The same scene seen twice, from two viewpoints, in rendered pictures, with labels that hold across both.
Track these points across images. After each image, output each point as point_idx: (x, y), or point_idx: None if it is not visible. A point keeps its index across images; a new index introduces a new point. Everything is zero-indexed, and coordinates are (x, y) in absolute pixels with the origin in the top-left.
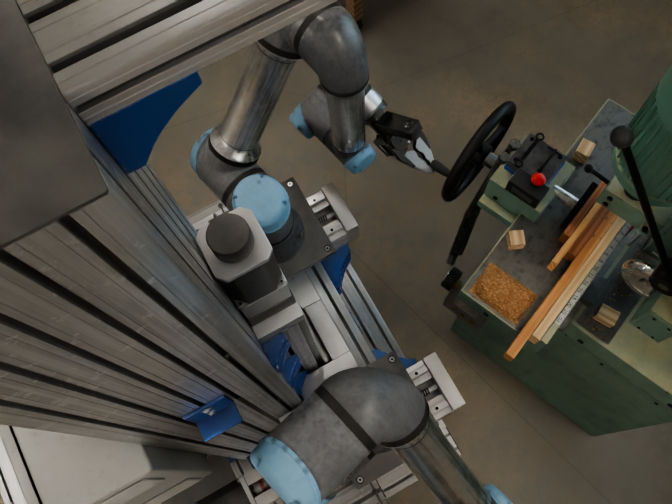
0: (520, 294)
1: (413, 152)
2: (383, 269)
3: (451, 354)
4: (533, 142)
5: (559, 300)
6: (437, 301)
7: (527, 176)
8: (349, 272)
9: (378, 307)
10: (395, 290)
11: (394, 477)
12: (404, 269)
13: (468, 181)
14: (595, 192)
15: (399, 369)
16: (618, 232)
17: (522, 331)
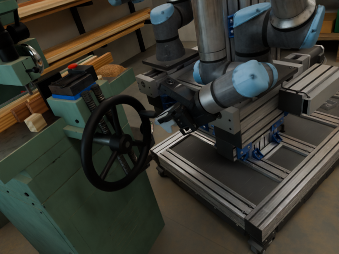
0: (100, 67)
1: (169, 109)
2: (214, 249)
3: (162, 212)
4: (69, 82)
5: (80, 64)
6: (174, 238)
7: (79, 68)
8: (228, 202)
9: (210, 225)
10: (203, 238)
11: (177, 135)
12: (200, 253)
13: (135, 164)
14: (39, 97)
15: (163, 64)
16: (36, 88)
17: (101, 57)
